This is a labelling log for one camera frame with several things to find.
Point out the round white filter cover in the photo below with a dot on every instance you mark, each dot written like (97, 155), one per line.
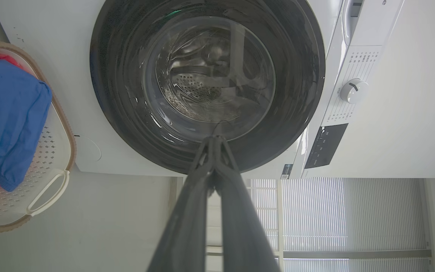
(88, 149)

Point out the white front-load washing machine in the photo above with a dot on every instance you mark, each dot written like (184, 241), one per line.
(66, 22)

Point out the white detergent drawer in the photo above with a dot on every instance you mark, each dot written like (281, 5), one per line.
(353, 19)

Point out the small barcode sticker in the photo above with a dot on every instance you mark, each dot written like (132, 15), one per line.
(286, 171)

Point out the black touch display panel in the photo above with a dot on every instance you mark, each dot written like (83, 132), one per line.
(325, 145)

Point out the blue jersey garment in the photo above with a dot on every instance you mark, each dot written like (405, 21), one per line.
(10, 121)

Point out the washer door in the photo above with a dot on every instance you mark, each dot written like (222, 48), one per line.
(127, 113)

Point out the white perforated laundry basket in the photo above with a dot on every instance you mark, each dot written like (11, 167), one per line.
(47, 158)

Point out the stainless steel perforated drum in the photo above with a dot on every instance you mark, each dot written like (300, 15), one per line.
(198, 90)

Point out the white window blinds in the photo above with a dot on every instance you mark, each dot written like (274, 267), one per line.
(315, 215)

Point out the white round program dial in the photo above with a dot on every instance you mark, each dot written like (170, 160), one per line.
(353, 91)

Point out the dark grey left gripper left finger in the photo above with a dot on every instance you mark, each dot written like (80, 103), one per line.
(187, 223)

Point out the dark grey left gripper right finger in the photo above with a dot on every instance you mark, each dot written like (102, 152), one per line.
(240, 226)

